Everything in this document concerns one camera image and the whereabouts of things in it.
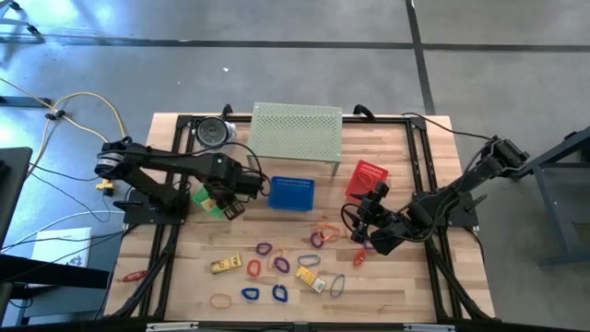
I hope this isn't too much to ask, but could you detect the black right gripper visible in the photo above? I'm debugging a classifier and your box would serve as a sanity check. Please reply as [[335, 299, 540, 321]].
[[350, 196, 393, 243]]

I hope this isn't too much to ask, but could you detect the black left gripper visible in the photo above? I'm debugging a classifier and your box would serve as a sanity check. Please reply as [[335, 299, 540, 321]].
[[212, 172, 266, 221]]

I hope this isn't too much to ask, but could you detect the green plastic basket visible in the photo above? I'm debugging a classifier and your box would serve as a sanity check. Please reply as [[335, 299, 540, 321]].
[[192, 183, 228, 219]]

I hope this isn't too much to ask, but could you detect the red plastic basket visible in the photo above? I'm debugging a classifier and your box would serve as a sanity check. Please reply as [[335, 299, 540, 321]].
[[345, 159, 390, 204]]

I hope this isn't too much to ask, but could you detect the blue plastic basket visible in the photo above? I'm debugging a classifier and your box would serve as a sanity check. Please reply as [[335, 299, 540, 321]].
[[267, 175, 316, 212]]

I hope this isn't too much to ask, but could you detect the white cylindrical container black rim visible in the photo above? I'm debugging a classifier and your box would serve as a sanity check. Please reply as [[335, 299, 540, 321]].
[[195, 115, 230, 148]]

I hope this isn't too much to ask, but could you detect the green perforated metal shelf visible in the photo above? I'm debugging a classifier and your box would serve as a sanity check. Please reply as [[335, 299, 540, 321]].
[[246, 101, 345, 177]]

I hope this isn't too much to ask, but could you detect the black metal beam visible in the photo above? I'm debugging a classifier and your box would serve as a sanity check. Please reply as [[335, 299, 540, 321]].
[[0, 253, 111, 291]]

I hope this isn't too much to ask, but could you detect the grey metal stand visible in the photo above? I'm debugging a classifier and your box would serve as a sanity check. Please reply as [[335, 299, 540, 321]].
[[508, 124, 590, 271]]

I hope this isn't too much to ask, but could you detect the black stand foot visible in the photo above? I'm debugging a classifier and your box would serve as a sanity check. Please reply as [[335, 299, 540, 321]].
[[0, 95, 53, 109]]

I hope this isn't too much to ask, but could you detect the grey metal stand leg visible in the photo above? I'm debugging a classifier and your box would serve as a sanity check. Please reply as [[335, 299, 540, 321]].
[[0, 0, 46, 45]]

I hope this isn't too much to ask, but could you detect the black aluminium frame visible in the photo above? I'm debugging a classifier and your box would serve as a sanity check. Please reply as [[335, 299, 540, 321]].
[[104, 103, 497, 324]]

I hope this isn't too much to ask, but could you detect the silver aluminium bracket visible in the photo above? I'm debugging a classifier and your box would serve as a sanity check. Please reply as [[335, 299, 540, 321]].
[[146, 321, 199, 332], [403, 323, 456, 332]]

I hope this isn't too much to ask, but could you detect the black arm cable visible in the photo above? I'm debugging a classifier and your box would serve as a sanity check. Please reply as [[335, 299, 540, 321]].
[[399, 112, 497, 142]]

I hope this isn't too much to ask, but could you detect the yellow floor cable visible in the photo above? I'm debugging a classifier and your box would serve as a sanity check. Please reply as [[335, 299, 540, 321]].
[[0, 77, 128, 179]]

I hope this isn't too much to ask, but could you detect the white floor cable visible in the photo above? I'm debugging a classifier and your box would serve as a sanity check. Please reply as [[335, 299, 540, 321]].
[[0, 209, 125, 254]]

